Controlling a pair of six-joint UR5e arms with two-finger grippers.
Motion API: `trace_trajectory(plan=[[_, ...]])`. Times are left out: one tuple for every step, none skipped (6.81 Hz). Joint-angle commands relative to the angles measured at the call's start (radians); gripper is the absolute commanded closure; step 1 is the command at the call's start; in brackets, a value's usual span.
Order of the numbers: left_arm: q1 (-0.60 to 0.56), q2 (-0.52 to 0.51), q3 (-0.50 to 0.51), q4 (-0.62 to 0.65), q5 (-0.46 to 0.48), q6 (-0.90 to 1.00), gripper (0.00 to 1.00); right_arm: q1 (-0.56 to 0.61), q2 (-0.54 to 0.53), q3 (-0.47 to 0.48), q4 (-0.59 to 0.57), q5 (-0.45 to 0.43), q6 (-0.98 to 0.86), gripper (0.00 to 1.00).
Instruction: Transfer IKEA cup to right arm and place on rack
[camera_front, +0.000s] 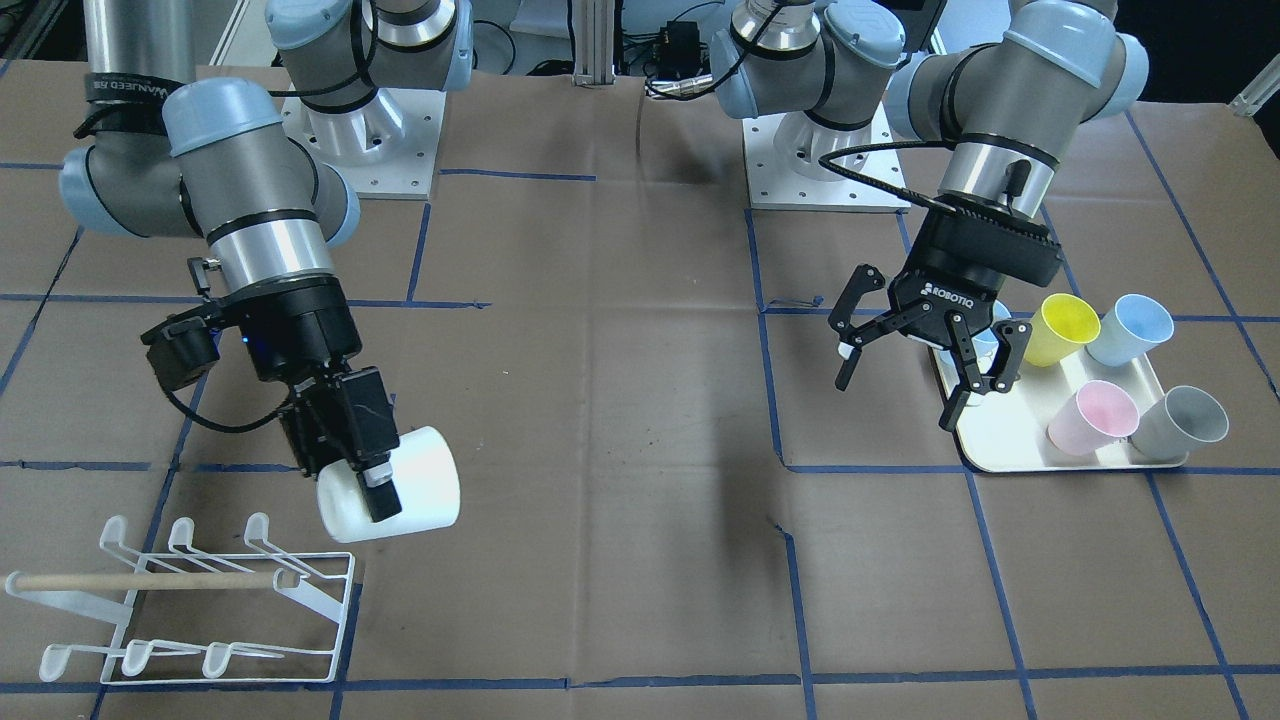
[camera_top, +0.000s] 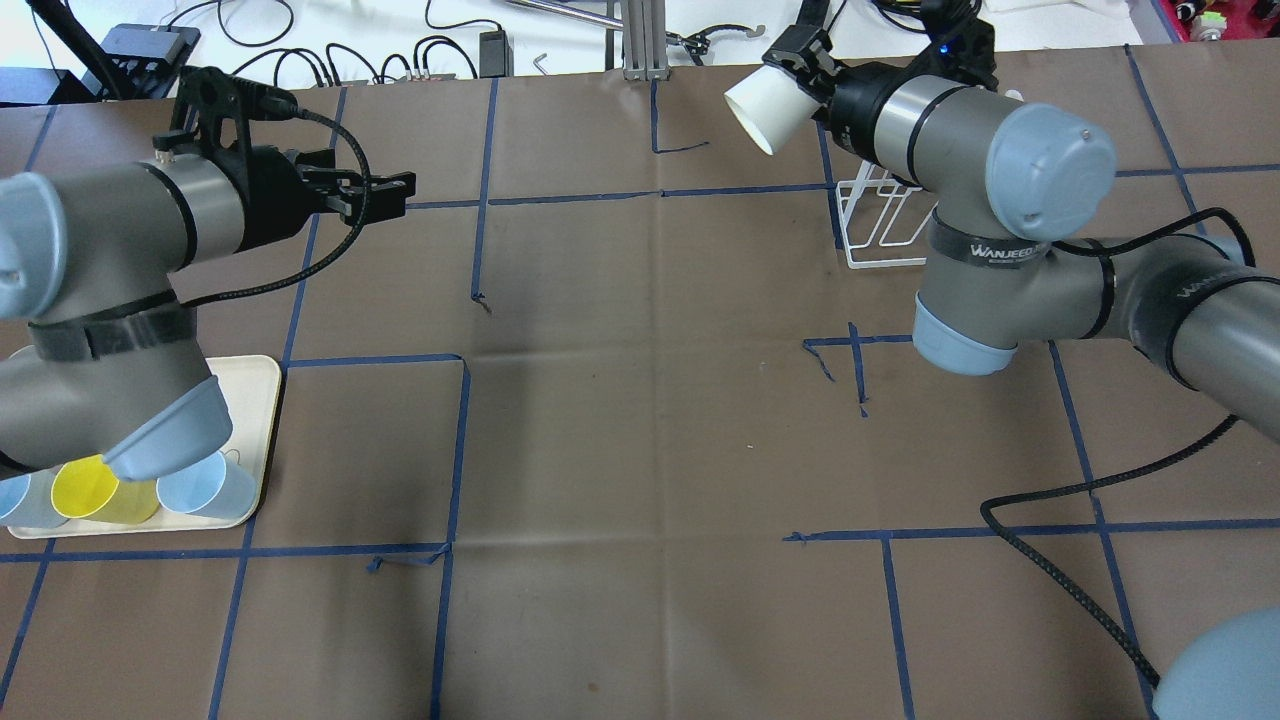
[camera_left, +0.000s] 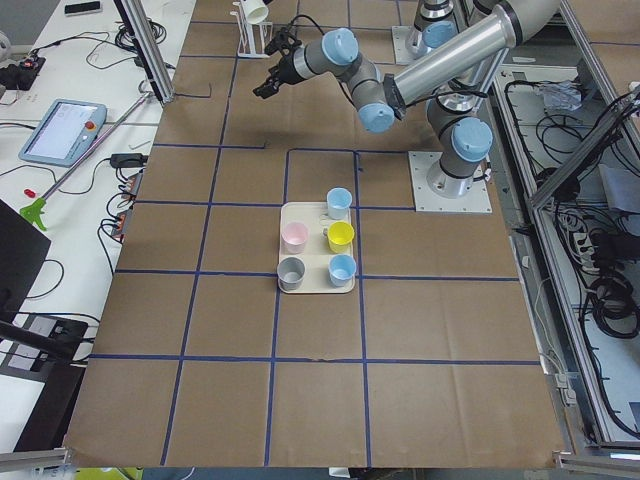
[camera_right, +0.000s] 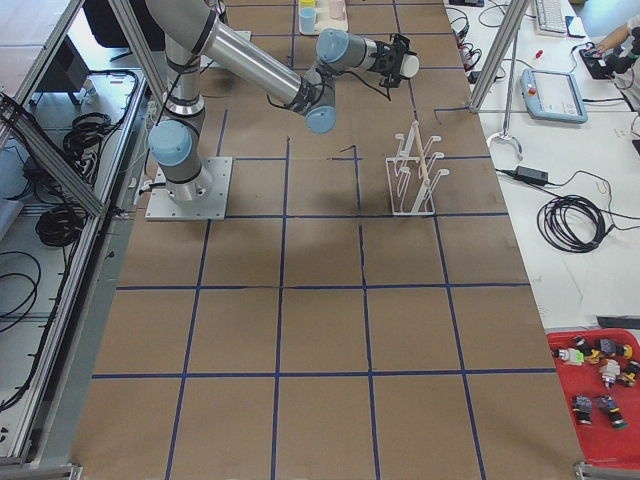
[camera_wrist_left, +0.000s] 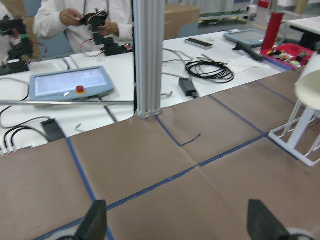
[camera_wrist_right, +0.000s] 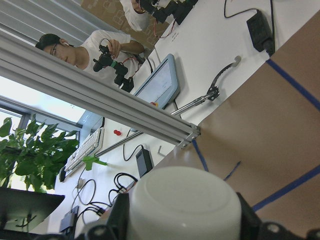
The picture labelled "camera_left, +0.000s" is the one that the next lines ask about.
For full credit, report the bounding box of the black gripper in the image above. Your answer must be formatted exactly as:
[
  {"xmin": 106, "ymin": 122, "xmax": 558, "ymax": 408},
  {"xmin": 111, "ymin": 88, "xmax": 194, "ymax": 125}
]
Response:
[{"xmin": 253, "ymin": 47, "xmax": 305, "ymax": 99}]

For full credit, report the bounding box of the white plastic cup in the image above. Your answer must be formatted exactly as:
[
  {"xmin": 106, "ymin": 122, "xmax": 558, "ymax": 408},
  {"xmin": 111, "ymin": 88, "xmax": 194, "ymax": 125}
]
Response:
[{"xmin": 240, "ymin": 0, "xmax": 269, "ymax": 25}]

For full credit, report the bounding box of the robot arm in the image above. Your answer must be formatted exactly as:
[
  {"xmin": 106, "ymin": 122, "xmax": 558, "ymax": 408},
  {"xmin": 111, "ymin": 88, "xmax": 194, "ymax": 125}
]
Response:
[
  {"xmin": 253, "ymin": 1, "xmax": 559, "ymax": 199},
  {"xmin": 406, "ymin": 0, "xmax": 457, "ymax": 56}
]

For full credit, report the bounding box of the light blue cup far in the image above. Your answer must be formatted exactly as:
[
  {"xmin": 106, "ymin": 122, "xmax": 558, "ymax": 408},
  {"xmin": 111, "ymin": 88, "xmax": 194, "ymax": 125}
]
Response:
[{"xmin": 326, "ymin": 187, "xmax": 352, "ymax": 220}]

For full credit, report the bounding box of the light blue cup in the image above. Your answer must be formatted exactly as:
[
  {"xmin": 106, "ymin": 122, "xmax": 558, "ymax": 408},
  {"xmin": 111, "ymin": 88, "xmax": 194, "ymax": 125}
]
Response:
[
  {"xmin": 328, "ymin": 254, "xmax": 357, "ymax": 287},
  {"xmin": 326, "ymin": 187, "xmax": 352, "ymax": 220}
]

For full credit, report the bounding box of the pink plastic cup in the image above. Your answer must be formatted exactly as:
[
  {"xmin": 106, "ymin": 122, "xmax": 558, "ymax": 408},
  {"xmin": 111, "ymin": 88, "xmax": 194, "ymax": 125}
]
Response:
[{"xmin": 281, "ymin": 221, "xmax": 309, "ymax": 254}]

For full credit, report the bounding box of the yellow plastic cup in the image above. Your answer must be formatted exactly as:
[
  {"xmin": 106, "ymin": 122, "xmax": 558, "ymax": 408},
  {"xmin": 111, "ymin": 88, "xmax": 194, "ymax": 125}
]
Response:
[{"xmin": 325, "ymin": 221, "xmax": 355, "ymax": 254}]

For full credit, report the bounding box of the grey plastic cup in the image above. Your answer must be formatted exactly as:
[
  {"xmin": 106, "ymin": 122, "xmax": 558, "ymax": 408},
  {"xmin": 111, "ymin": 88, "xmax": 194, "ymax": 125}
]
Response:
[{"xmin": 277, "ymin": 257, "xmax": 306, "ymax": 292}]

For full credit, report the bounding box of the light blue cup near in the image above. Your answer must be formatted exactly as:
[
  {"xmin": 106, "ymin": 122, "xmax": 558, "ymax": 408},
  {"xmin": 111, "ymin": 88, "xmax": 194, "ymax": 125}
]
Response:
[{"xmin": 328, "ymin": 254, "xmax": 357, "ymax": 287}]

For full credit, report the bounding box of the cream plastic tray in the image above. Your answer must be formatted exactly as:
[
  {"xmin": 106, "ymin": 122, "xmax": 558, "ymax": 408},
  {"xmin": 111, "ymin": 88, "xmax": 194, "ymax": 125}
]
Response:
[{"xmin": 279, "ymin": 202, "xmax": 355, "ymax": 294}]

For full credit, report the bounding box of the black power adapter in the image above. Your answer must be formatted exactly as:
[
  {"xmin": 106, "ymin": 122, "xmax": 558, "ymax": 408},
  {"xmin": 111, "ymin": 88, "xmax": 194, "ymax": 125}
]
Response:
[{"xmin": 109, "ymin": 153, "xmax": 148, "ymax": 169}]

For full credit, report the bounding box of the blue teach pendant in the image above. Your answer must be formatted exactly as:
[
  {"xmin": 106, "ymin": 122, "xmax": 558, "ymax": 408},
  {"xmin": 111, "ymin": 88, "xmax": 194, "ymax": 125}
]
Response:
[{"xmin": 18, "ymin": 99, "xmax": 107, "ymax": 167}]

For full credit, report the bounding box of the black monitor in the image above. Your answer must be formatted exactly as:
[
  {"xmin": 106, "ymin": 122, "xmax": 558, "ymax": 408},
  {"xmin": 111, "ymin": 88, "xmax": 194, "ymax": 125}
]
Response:
[{"xmin": 0, "ymin": 201, "xmax": 51, "ymax": 323}]

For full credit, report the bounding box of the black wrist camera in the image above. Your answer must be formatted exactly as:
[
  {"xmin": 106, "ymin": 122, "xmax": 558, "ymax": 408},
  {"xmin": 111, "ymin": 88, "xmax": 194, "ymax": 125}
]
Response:
[{"xmin": 264, "ymin": 26, "xmax": 302, "ymax": 56}]

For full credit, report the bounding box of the white wire cup rack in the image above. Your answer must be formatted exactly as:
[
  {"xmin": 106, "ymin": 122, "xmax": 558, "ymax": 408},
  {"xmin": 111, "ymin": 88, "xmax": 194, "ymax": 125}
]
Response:
[{"xmin": 230, "ymin": 1, "xmax": 273, "ymax": 59}]

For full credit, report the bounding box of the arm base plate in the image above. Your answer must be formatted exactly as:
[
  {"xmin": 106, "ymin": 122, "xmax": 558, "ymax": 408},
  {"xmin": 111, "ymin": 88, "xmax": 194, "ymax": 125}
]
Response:
[
  {"xmin": 391, "ymin": 26, "xmax": 423, "ymax": 65},
  {"xmin": 408, "ymin": 151, "xmax": 492, "ymax": 214}
]

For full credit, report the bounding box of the aluminium frame post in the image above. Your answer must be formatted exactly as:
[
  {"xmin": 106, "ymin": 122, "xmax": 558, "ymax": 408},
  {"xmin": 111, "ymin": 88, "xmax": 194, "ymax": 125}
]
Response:
[{"xmin": 114, "ymin": 0, "xmax": 175, "ymax": 105}]

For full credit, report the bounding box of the green handled reacher tool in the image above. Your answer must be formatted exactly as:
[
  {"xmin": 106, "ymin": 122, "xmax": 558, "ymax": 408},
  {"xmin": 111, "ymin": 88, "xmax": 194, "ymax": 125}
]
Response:
[{"xmin": 19, "ymin": 91, "xmax": 152, "ymax": 231}]

